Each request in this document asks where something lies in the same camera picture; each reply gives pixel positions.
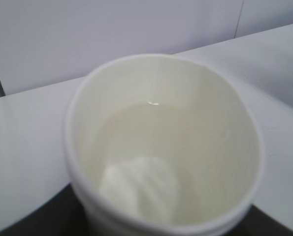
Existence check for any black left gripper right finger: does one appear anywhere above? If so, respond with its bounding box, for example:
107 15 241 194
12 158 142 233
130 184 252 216
231 205 293 236

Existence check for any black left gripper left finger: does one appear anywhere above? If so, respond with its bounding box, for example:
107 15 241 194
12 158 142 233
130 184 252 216
0 184 91 236

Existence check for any white paper cup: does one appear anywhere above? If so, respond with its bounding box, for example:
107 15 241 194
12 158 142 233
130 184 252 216
64 54 265 236

